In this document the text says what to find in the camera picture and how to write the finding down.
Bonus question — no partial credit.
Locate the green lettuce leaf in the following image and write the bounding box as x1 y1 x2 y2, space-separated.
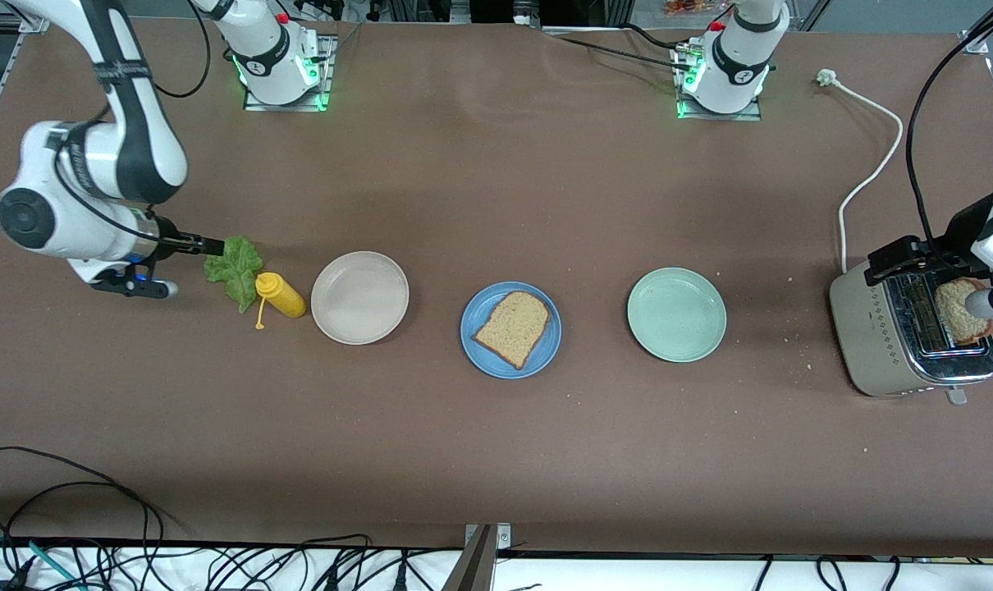
204 236 265 314

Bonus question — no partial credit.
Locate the yellow squeeze bottle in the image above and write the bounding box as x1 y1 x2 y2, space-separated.
254 272 308 331

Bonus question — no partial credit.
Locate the brown bread slice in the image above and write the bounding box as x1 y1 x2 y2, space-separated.
472 291 553 370
934 277 993 346

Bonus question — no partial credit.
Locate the beige round plate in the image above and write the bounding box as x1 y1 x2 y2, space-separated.
310 250 410 346

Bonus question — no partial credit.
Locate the light green round plate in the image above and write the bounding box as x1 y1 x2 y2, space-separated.
626 267 728 364

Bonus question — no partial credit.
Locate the blue round plate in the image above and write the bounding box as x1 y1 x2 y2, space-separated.
460 282 563 380

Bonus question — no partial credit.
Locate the beige and chrome toaster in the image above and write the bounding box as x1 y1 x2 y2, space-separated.
829 243 993 405

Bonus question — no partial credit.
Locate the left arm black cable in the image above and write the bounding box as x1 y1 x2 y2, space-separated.
907 0 993 272

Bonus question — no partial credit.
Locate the white power cable with plug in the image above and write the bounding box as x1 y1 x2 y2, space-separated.
817 69 905 276

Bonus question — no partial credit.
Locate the aluminium frame profile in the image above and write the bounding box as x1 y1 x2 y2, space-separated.
960 0 993 55

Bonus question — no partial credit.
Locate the black looped cable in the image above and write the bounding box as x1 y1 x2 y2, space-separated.
0 446 167 591

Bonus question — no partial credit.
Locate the teal cable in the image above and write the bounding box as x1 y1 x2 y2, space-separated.
0 534 83 591

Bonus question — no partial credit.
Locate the black cable to arm base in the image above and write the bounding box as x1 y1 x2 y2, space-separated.
556 23 694 75

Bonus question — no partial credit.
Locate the silver corner bracket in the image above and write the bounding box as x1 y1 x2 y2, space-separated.
466 523 512 549

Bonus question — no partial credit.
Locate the grey aluminium post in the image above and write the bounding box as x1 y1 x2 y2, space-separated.
441 525 497 591

